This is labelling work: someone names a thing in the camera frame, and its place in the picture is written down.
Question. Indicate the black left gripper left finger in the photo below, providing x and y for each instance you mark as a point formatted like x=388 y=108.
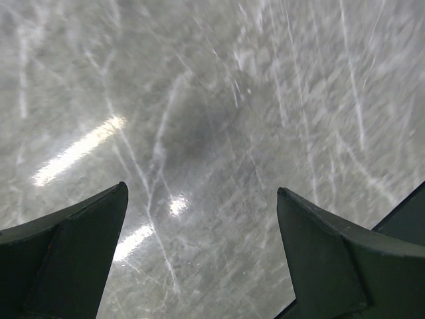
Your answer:
x=57 y=266

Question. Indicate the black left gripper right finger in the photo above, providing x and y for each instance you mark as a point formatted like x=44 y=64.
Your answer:
x=342 y=270

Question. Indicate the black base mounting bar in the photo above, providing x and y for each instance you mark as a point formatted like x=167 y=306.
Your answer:
x=406 y=221

